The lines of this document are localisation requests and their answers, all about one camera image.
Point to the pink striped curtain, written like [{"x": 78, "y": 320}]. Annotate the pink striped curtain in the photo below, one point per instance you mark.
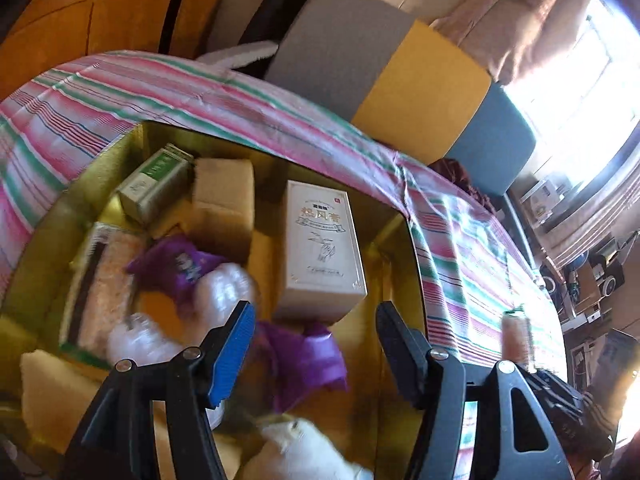
[{"x": 525, "y": 25}]

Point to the green and white box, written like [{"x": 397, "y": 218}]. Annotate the green and white box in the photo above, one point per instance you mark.
[{"x": 150, "y": 185}]

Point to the white padded rail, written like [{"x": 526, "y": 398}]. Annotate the white padded rail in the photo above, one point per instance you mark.
[{"x": 240, "y": 52}]

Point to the white figurine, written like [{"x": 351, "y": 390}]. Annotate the white figurine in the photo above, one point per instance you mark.
[{"x": 310, "y": 452}]

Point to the white plastic-wrapped bundle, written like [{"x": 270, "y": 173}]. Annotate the white plastic-wrapped bundle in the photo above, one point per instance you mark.
[{"x": 227, "y": 290}]

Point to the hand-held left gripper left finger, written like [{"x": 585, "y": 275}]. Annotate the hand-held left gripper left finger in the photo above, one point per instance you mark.
[{"x": 232, "y": 360}]

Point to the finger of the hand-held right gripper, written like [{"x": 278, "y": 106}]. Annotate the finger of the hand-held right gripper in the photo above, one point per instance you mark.
[{"x": 545, "y": 385}]

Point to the grey yellow blue headboard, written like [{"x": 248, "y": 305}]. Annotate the grey yellow blue headboard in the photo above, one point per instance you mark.
[{"x": 425, "y": 85}]

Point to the purple wrapper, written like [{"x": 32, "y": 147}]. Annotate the purple wrapper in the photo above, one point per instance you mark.
[
  {"x": 305, "y": 360},
  {"x": 175, "y": 265}
]

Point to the white cardboard box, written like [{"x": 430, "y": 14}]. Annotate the white cardboard box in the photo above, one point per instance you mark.
[{"x": 322, "y": 245}]

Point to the striped bed sheet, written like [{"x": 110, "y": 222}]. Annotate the striped bed sheet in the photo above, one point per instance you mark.
[{"x": 100, "y": 90}]

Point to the white carton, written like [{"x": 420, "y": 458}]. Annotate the white carton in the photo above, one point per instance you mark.
[{"x": 542, "y": 195}]

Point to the wooden wardrobe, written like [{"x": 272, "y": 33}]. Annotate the wooden wardrobe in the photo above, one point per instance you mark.
[{"x": 125, "y": 25}]

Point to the metal bed rail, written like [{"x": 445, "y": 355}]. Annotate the metal bed rail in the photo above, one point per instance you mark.
[{"x": 520, "y": 235}]

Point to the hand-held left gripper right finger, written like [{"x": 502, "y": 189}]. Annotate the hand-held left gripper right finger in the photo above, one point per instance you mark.
[{"x": 400, "y": 355}]

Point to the maroon cloth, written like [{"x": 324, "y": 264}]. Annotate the maroon cloth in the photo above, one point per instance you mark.
[{"x": 455, "y": 172}]

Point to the gold metal tin tray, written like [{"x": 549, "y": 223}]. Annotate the gold metal tin tray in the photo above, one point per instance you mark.
[{"x": 390, "y": 260}]

